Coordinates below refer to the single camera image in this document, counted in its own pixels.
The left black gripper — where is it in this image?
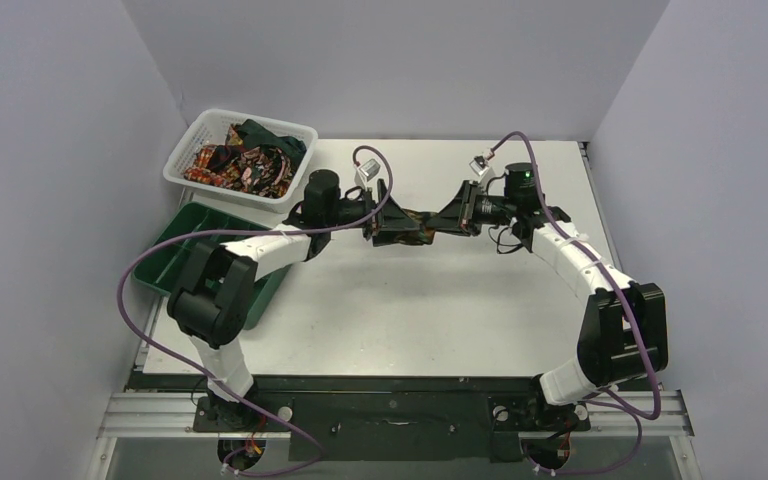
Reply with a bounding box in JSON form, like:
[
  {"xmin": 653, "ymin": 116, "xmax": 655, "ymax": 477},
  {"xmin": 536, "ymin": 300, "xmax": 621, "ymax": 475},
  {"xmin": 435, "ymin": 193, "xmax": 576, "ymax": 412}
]
[{"xmin": 326, "ymin": 181, "xmax": 419, "ymax": 247}]

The orange green patterned tie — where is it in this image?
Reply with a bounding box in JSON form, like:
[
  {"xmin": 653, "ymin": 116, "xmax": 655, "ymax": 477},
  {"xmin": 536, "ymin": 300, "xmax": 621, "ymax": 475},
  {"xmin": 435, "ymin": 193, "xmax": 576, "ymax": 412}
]
[{"xmin": 398, "ymin": 209, "xmax": 453, "ymax": 246}]

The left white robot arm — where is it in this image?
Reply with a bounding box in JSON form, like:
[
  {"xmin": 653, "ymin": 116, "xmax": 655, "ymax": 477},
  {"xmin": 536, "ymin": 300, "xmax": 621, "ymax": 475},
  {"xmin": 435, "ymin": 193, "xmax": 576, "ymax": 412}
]
[{"xmin": 167, "ymin": 169, "xmax": 436, "ymax": 430}]

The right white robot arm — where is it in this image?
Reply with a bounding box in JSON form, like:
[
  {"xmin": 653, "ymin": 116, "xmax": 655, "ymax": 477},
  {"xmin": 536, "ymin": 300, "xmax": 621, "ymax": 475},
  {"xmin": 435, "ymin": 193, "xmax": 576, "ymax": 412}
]
[{"xmin": 420, "ymin": 162, "xmax": 669, "ymax": 427}]

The red patterned ties pile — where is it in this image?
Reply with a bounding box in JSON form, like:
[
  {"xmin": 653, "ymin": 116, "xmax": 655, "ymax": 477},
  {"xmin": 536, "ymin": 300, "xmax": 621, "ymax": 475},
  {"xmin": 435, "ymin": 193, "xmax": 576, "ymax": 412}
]
[{"xmin": 183, "ymin": 142, "xmax": 300, "ymax": 199}]

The white plastic basket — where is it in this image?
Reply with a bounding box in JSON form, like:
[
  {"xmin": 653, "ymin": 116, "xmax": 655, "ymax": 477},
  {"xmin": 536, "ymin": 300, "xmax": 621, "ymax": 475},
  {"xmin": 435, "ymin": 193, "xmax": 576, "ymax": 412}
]
[{"xmin": 163, "ymin": 109, "xmax": 319, "ymax": 213}]

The dark green tie in basket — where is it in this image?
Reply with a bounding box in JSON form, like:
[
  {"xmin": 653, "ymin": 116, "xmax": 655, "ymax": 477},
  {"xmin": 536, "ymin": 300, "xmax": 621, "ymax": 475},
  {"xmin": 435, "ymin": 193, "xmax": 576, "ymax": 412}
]
[{"xmin": 225, "ymin": 119, "xmax": 307, "ymax": 166}]

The green compartment tray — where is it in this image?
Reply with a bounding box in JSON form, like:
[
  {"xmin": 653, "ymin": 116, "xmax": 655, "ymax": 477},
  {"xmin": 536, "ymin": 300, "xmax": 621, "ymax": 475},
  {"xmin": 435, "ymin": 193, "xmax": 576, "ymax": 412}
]
[{"xmin": 132, "ymin": 201, "xmax": 291, "ymax": 330}]

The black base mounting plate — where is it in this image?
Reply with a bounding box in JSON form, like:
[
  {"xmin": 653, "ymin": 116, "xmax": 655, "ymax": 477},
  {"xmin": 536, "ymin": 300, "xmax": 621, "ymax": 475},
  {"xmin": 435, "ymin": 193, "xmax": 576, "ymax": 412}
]
[{"xmin": 125, "ymin": 374, "xmax": 657, "ymax": 464}]

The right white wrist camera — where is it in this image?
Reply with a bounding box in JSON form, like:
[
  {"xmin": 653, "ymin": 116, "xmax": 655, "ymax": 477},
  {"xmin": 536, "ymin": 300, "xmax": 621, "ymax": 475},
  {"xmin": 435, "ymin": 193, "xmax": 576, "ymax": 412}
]
[{"xmin": 469, "ymin": 149, "xmax": 495, "ymax": 178}]

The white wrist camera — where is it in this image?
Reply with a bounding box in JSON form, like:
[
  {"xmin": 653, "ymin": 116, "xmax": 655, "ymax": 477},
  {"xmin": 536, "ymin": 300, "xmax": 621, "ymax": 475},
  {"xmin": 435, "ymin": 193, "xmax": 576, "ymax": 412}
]
[
  {"xmin": 354, "ymin": 159, "xmax": 381, "ymax": 187},
  {"xmin": 469, "ymin": 149, "xmax": 495, "ymax": 178}
]

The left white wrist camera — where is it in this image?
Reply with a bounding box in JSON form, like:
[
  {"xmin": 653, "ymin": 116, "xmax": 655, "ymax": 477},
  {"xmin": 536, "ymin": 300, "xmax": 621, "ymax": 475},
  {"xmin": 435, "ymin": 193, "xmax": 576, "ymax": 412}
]
[{"xmin": 354, "ymin": 159, "xmax": 381, "ymax": 187}]

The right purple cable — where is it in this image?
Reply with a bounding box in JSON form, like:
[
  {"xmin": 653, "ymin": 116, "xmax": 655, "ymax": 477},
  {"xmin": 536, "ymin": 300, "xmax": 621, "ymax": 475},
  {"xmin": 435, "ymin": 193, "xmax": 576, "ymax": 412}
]
[{"xmin": 470, "ymin": 131, "xmax": 664, "ymax": 477}]

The purple cable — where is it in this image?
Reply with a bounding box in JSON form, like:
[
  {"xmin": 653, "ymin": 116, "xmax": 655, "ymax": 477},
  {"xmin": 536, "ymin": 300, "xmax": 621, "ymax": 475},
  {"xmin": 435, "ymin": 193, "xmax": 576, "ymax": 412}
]
[
  {"xmin": 116, "ymin": 145, "xmax": 395, "ymax": 478},
  {"xmin": 470, "ymin": 131, "xmax": 664, "ymax": 477}
]

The aluminium frame rail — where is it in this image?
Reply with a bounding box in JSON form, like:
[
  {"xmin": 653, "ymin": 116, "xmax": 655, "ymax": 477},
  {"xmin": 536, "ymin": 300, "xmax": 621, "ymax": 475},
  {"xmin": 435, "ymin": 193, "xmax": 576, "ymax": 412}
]
[{"xmin": 99, "ymin": 390, "xmax": 697, "ymax": 440}]

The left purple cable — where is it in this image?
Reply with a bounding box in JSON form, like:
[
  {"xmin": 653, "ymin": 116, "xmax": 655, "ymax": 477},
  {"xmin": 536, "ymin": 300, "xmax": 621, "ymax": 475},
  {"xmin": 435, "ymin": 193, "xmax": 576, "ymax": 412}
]
[{"xmin": 116, "ymin": 145, "xmax": 395, "ymax": 478}]

